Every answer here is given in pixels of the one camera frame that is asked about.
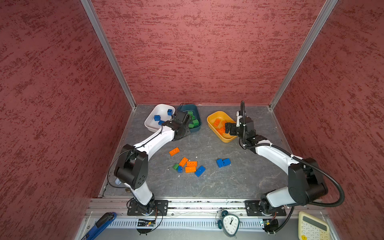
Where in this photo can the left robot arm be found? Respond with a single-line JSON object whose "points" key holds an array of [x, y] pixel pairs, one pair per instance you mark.
{"points": [[133, 162]]}

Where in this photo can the light blue small object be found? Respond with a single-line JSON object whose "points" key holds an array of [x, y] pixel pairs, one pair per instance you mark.
{"points": [[118, 181]]}

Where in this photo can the white plastic bin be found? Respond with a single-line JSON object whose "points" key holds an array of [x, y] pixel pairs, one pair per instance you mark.
{"points": [[162, 110]]}

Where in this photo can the yellow plastic bin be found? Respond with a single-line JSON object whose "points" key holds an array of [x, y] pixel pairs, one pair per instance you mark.
{"points": [[226, 138]]}

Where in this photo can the teal alarm clock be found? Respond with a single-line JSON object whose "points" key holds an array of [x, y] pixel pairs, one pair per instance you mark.
{"points": [[228, 223]]}

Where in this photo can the right circuit board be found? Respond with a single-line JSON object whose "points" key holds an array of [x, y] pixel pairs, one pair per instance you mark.
{"points": [[271, 225]]}

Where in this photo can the yellow calculator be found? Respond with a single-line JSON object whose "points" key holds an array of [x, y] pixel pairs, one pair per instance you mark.
{"points": [[312, 228]]}

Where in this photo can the left circuit board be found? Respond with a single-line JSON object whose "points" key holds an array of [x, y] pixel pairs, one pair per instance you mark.
{"points": [[146, 223]]}

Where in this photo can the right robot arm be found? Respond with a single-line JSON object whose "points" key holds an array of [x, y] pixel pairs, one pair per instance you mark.
{"points": [[306, 181]]}

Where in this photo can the orange lego cluster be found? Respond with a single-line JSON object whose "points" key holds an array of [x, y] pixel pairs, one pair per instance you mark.
{"points": [[221, 131]]}

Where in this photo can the aluminium rail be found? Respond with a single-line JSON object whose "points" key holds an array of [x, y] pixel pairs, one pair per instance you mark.
{"points": [[181, 208]]}

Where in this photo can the circuit board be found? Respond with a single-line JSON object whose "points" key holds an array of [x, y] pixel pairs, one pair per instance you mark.
{"points": [[146, 223], [271, 225]]}

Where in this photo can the orange lego diagonal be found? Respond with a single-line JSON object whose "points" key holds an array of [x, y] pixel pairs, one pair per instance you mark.
{"points": [[183, 162]]}

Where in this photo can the dark teal plastic bin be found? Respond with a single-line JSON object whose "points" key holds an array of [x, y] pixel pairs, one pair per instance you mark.
{"points": [[191, 107]]}

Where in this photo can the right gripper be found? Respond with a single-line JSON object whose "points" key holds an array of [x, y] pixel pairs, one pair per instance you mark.
{"points": [[233, 127]]}

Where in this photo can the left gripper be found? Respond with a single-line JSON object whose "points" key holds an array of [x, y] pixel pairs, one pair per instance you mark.
{"points": [[187, 131]]}

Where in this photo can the large blue lego bottom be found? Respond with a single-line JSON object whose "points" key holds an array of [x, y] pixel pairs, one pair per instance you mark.
{"points": [[200, 171]]}

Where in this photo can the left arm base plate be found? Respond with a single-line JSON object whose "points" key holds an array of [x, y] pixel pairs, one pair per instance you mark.
{"points": [[156, 206]]}

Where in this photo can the blue utility knife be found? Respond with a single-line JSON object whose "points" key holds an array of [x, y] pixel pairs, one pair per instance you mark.
{"points": [[100, 226]]}

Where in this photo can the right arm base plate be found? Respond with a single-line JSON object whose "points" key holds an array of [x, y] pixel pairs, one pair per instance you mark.
{"points": [[255, 208]]}

